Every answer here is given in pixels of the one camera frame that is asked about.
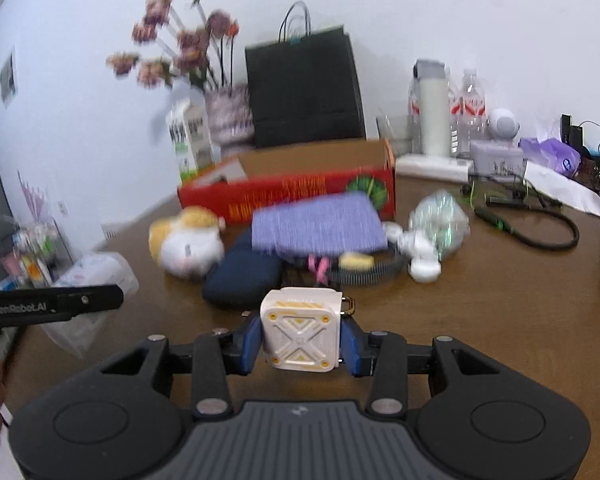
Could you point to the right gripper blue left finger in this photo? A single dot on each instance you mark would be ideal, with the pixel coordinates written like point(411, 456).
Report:
point(248, 341)

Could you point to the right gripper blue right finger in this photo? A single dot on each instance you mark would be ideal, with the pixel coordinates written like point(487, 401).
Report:
point(354, 349)

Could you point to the white yellow cube charger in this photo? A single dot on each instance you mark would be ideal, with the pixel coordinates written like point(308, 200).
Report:
point(301, 328)

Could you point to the navy blue zip pouch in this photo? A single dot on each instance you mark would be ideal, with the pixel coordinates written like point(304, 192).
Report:
point(244, 276)

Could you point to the small yellow eraser block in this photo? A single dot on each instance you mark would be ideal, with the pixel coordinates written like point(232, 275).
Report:
point(356, 262)

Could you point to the white earbud case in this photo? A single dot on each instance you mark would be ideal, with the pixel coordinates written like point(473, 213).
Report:
point(424, 270)

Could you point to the yellow white plush hamster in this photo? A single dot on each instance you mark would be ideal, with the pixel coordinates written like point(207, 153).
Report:
point(188, 245)

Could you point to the purple knitted cloth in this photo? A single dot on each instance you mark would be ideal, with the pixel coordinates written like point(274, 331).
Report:
point(328, 225)

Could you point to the clear crinkled plastic bag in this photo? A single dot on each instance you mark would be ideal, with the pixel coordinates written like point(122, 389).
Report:
point(443, 222)

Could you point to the red cardboard box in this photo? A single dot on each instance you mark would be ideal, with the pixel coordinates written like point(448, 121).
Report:
point(233, 189)

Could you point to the clear drinking glass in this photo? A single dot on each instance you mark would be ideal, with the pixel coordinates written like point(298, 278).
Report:
point(399, 133)

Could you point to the purple marbled vase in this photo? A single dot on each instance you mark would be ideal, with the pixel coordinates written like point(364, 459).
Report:
point(229, 115)

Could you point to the lavender tissue box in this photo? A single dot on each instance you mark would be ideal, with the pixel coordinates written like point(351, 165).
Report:
point(499, 160)

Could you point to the white green milk carton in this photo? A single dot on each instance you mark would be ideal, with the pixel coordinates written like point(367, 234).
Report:
point(189, 133)

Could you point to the left clear water bottle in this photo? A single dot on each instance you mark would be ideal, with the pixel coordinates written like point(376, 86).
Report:
point(413, 118)

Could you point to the clear water bottle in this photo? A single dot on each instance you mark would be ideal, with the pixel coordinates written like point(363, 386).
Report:
point(413, 118)
point(468, 114)

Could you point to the right clear water bottle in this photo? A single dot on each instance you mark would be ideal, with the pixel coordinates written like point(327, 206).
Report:
point(468, 114)

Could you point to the black paper shopping bag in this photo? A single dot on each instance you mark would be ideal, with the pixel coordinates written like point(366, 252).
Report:
point(303, 87)

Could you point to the white round speaker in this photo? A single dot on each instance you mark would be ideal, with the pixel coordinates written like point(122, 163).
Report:
point(502, 124)

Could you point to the white thermos bottle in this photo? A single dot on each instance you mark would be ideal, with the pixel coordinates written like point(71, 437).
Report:
point(435, 127)

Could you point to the purple plastic bag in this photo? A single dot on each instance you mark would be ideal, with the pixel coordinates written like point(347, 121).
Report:
point(553, 154)

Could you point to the dried pink flower bouquet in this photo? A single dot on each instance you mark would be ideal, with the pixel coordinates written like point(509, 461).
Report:
point(196, 46)

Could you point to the wire rack with supplies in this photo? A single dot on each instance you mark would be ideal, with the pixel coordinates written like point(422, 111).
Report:
point(35, 256)

